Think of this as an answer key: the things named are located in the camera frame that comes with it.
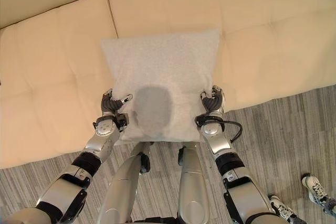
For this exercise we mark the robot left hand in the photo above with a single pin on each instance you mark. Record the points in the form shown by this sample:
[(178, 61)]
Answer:
[(109, 104)]

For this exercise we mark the light grey square cushion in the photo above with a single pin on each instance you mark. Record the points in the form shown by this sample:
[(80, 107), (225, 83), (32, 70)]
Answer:
[(160, 82)]

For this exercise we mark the silver robot left leg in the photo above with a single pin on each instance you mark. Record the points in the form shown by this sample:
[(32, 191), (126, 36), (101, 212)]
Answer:
[(123, 182)]

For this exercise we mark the silver robot leg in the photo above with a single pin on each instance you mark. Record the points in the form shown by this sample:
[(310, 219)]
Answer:
[(123, 182), (191, 182)]

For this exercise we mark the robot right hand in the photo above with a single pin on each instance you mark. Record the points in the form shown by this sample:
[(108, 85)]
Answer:
[(213, 103)]

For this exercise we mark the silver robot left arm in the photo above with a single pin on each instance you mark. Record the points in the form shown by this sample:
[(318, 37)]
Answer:
[(65, 179)]

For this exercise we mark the silver robot right leg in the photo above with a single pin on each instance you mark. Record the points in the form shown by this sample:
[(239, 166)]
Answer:
[(191, 182)]

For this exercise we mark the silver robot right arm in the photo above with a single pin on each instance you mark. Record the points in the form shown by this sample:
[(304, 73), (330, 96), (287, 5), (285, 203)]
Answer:
[(236, 176)]

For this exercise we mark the person's white sneaker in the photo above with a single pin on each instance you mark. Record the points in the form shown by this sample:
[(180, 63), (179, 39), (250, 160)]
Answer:
[(283, 208), (316, 187)]

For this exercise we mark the cream leather sofa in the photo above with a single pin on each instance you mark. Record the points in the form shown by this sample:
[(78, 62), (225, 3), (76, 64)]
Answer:
[(183, 24)]

